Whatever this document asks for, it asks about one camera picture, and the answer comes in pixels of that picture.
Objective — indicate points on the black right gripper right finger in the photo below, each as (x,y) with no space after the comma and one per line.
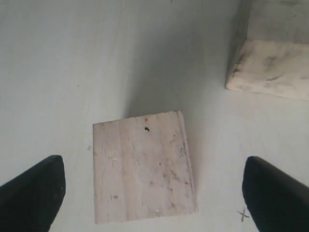
(276,201)

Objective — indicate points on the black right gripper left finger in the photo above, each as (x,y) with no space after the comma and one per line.
(31,201)

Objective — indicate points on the second largest wooden cube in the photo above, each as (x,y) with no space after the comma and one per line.
(142,168)

